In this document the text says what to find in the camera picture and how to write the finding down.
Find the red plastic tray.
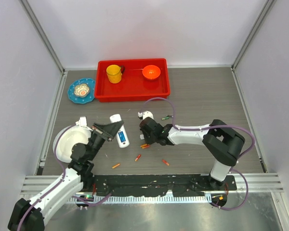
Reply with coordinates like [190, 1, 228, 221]
[94, 58, 171, 103]

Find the purple cable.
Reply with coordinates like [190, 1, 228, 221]
[139, 97, 256, 211]
[16, 125, 113, 231]

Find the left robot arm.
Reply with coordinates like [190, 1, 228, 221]
[8, 117, 124, 231]

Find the aluminium frame rail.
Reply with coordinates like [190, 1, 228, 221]
[20, 173, 284, 195]

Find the small patterned bowl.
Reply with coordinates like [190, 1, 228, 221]
[74, 83, 90, 98]

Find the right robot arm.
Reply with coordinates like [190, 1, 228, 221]
[139, 117, 245, 190]

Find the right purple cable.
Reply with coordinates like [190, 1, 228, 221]
[139, 97, 256, 211]

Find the white remote control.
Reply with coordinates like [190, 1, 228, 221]
[110, 114, 130, 148]

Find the blue dotted plate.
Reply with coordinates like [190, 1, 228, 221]
[67, 78, 95, 104]

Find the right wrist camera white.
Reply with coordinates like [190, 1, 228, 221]
[138, 111, 154, 120]

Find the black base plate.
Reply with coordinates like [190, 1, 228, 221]
[65, 173, 237, 197]

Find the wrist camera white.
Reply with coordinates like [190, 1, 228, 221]
[138, 111, 154, 120]
[75, 116, 92, 131]

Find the yellow mug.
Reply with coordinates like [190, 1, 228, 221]
[106, 64, 125, 84]

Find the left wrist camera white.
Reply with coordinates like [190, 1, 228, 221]
[75, 116, 92, 131]

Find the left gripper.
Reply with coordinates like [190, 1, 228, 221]
[88, 120, 123, 161]

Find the white slotted cable duct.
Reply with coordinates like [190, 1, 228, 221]
[65, 194, 212, 204]

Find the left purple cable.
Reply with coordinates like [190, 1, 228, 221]
[16, 125, 113, 231]

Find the orange bowl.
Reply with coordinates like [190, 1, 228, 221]
[142, 65, 161, 80]

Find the white paper plate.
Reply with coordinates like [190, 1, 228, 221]
[53, 126, 91, 163]

